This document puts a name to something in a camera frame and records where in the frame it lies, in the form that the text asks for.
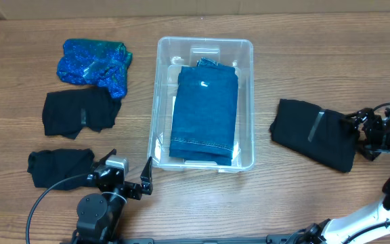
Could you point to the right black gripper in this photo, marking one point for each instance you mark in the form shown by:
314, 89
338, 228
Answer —
370, 120

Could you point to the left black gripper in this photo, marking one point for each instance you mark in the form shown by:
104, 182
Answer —
147, 184

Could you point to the black ribbed garment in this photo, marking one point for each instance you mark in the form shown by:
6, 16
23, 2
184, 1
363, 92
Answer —
314, 132

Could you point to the blue denim jeans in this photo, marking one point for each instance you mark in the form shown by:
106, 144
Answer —
204, 116

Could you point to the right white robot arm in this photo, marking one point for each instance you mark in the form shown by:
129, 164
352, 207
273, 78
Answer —
372, 221

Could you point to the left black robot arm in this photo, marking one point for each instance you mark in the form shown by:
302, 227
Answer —
99, 213

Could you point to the small black folded garment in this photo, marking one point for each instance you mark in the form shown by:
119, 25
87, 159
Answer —
48, 167

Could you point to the black taped folded garment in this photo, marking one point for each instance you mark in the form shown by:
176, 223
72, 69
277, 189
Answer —
66, 113

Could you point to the clear plastic storage bin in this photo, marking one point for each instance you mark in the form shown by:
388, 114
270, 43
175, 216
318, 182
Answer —
172, 54

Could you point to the blue green sparkly fabric bundle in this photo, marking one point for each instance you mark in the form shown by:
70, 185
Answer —
95, 62

